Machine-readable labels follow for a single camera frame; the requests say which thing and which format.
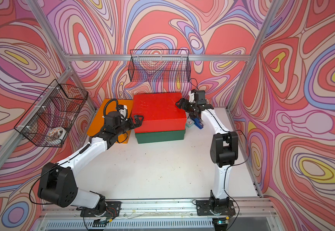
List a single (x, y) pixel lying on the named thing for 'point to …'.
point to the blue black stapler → (198, 123)
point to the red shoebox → (160, 112)
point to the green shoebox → (145, 137)
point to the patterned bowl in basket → (55, 135)
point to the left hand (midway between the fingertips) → (140, 118)
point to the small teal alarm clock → (189, 122)
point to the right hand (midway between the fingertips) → (180, 108)
